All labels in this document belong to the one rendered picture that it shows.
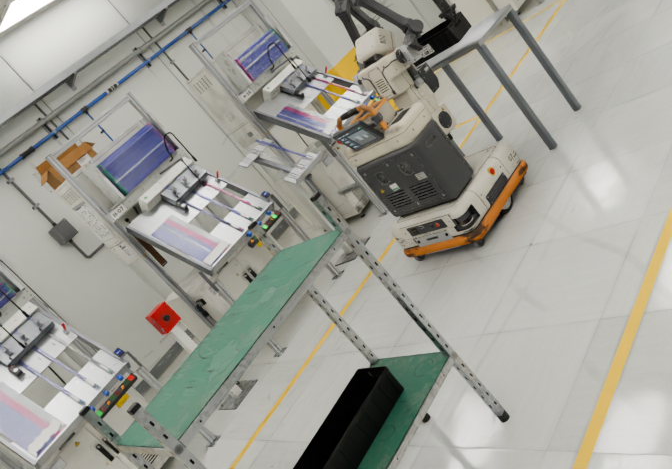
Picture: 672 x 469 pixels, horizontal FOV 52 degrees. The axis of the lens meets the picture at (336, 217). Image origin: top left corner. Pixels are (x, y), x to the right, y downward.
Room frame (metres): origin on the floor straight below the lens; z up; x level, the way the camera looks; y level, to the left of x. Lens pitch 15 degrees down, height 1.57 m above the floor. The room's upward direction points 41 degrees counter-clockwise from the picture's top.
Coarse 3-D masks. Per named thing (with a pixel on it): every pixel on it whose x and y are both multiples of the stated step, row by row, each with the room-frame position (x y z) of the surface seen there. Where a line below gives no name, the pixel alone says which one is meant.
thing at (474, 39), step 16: (496, 16) 4.12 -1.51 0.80; (512, 16) 4.13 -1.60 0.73; (480, 32) 4.06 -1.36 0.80; (528, 32) 4.14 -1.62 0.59; (448, 48) 4.35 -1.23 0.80; (464, 48) 4.01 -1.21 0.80; (480, 48) 3.90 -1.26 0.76; (432, 64) 4.29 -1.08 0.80; (448, 64) 4.69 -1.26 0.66; (496, 64) 3.90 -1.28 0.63; (544, 64) 4.14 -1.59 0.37; (560, 80) 4.13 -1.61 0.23; (464, 96) 4.69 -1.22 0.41; (512, 96) 3.92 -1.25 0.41; (480, 112) 4.67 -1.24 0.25; (528, 112) 3.90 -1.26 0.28; (496, 128) 4.69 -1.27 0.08; (544, 128) 3.91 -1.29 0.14
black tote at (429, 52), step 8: (456, 16) 3.98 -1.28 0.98; (464, 16) 4.01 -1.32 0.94; (440, 24) 4.15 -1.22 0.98; (448, 24) 4.11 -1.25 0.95; (456, 24) 3.96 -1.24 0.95; (464, 24) 3.99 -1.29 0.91; (432, 32) 4.22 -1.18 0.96; (440, 32) 3.97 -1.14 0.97; (448, 32) 3.94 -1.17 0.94; (456, 32) 3.94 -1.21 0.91; (464, 32) 3.97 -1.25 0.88; (424, 40) 4.30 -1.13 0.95; (432, 40) 4.04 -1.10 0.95; (440, 40) 4.00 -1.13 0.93; (448, 40) 3.97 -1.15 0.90; (456, 40) 3.93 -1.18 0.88; (424, 48) 4.11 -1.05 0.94; (432, 48) 4.08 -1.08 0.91; (440, 48) 4.04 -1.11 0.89; (424, 56) 4.15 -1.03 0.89; (432, 56) 4.11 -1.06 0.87; (416, 64) 4.23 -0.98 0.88
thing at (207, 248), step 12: (168, 228) 4.62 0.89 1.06; (180, 228) 4.61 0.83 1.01; (192, 228) 4.59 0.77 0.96; (168, 240) 4.53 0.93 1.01; (180, 240) 4.52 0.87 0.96; (192, 240) 4.51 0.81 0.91; (204, 240) 4.50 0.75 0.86; (216, 240) 4.49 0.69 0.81; (192, 252) 4.43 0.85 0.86; (204, 252) 4.42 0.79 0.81; (216, 252) 4.41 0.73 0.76
